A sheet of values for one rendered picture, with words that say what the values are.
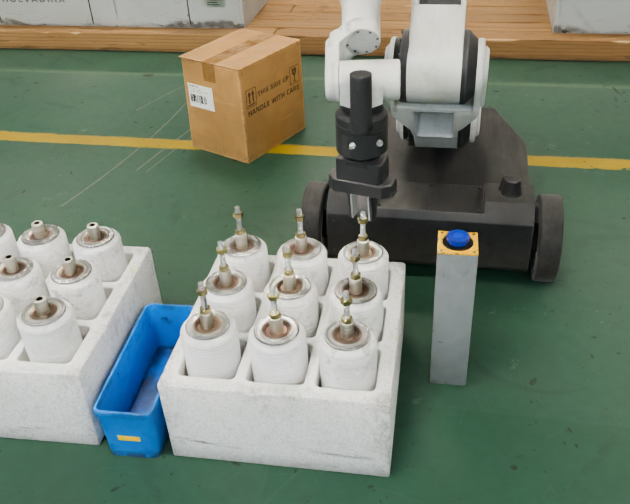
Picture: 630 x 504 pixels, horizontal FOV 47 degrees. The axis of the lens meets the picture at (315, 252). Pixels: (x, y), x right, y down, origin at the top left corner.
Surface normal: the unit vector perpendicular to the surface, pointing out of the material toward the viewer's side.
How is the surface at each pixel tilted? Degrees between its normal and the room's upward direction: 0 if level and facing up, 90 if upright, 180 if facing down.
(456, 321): 90
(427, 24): 40
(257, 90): 90
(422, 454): 0
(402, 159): 0
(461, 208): 0
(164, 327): 88
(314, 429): 90
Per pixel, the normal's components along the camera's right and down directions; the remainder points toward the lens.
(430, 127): -0.19, 0.07
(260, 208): -0.05, -0.82
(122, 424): -0.13, 0.60
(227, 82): -0.60, 0.48
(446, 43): -0.16, -0.28
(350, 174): -0.41, 0.54
